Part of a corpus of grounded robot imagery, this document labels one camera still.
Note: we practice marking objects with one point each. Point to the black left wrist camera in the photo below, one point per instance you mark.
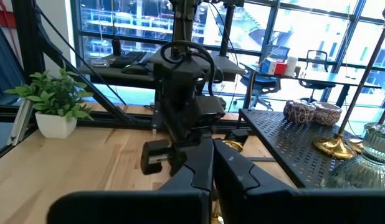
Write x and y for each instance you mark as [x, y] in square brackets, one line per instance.
[209, 112]

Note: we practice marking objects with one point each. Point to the ribbed clear glass candle holder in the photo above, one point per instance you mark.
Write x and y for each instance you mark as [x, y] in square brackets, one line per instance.
[360, 171]

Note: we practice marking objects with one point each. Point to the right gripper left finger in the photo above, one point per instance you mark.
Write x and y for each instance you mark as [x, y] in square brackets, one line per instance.
[133, 208]

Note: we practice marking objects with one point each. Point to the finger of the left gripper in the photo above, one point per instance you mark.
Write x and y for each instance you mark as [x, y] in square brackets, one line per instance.
[183, 155]

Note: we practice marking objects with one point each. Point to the white cylinder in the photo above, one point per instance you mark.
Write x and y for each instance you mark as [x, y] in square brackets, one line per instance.
[291, 66]

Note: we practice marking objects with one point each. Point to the black computer mouse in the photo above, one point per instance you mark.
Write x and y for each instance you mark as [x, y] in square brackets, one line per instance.
[134, 69]

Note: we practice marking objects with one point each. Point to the black monitor stand pole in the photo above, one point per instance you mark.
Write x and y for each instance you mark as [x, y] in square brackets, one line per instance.
[227, 31]

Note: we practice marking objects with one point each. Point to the blue panel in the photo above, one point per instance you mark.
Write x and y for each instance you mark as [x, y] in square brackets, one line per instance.
[5, 68]

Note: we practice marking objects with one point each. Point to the green potted plant white pot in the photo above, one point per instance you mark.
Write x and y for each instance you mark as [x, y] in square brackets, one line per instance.
[55, 124]

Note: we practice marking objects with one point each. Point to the blue white box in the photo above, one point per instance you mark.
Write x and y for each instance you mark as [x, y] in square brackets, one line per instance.
[268, 66]

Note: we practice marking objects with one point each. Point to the red box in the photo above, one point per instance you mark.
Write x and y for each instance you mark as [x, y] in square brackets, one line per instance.
[281, 69]

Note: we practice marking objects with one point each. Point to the black office chair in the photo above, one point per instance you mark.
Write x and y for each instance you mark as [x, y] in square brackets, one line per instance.
[317, 84]

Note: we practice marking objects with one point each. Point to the silver aluminium bracket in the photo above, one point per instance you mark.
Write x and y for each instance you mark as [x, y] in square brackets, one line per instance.
[21, 124]

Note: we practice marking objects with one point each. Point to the large window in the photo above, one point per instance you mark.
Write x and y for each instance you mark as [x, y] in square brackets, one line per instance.
[304, 31]

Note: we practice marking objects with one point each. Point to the blue patterned candle tin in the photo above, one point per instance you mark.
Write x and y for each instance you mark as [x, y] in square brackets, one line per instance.
[299, 112]

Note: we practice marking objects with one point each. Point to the black perforated metal shelf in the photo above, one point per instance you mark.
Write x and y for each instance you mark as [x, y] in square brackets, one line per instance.
[289, 149]

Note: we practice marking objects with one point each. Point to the grey office chair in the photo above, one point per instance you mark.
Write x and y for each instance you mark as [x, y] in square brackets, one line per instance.
[261, 84]

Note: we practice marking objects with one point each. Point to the long black desk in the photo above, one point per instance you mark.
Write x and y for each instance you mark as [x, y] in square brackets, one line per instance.
[335, 79]

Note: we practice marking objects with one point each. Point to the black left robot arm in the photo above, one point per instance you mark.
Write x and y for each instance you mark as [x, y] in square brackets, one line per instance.
[180, 77]

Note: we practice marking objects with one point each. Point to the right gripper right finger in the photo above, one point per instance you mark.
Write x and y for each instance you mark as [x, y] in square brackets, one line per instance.
[289, 208]

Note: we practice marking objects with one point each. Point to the black office desk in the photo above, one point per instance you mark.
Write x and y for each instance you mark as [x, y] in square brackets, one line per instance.
[117, 74]

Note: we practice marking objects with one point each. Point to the red wall fixture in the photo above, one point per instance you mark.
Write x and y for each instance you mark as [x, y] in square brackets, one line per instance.
[4, 18]

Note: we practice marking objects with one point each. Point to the black handheld radio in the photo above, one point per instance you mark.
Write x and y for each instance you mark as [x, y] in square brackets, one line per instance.
[116, 46]

